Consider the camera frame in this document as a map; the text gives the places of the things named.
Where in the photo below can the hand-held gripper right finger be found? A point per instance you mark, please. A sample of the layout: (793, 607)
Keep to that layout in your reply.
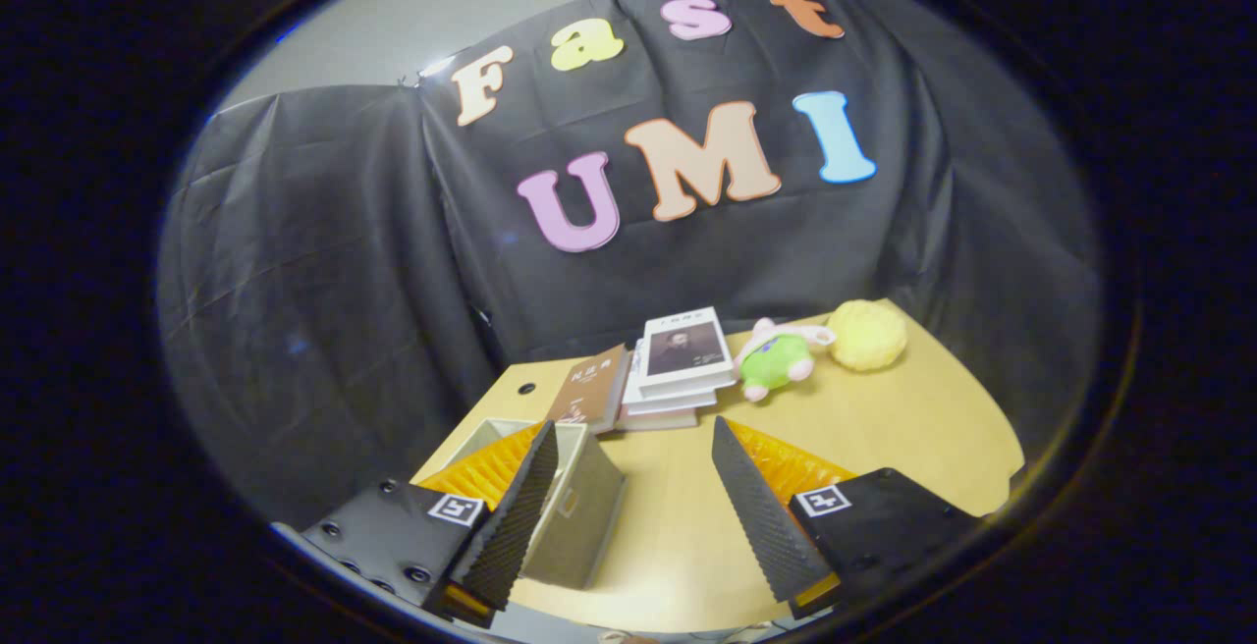
(761, 516)

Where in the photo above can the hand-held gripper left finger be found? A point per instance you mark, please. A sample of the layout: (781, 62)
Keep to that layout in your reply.
(511, 526)

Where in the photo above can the grey fabric storage box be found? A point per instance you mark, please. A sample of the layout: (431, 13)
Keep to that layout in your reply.
(589, 516)

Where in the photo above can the green and pink plush toy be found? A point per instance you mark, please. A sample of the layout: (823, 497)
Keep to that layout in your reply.
(776, 364)

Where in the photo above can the brown book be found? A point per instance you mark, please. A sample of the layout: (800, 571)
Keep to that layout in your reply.
(592, 389)

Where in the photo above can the white book with portrait cover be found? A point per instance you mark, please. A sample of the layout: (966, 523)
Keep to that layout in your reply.
(684, 349)

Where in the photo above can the yellow fluffy ball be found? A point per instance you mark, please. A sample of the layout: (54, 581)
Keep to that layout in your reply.
(868, 335)

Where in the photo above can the black backdrop cloth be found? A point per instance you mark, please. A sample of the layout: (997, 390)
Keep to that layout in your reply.
(324, 281)

